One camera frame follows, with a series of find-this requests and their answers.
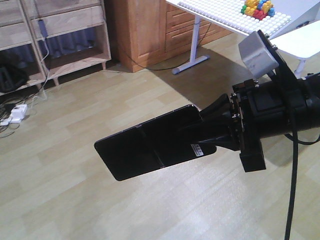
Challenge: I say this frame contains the white brick baseplate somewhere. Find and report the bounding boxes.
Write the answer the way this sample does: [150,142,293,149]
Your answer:
[178,0,292,36]

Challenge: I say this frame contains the black foldable phone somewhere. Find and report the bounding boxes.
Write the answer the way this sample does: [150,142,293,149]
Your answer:
[94,104,217,181]

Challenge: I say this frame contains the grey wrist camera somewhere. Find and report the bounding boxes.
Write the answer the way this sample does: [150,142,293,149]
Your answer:
[238,30,279,79]

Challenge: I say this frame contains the colourful toy bricks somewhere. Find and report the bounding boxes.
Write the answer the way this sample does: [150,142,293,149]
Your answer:
[240,0,276,21]

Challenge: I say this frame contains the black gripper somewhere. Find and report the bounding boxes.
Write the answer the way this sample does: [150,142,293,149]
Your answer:
[176,79,292,172]

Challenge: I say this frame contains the white small table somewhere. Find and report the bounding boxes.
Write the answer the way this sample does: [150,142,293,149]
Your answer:
[270,20,320,78]

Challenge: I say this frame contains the wooden shelf unit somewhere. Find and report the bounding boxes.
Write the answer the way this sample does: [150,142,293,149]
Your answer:
[0,0,111,88]

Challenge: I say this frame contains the white height desk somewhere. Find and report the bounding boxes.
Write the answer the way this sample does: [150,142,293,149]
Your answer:
[168,0,320,74]

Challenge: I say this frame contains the wooden drawer cabinet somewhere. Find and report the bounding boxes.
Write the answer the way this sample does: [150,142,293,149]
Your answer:
[103,0,233,74]

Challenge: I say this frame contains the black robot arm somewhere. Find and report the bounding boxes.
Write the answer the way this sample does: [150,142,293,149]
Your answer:
[177,75,320,172]

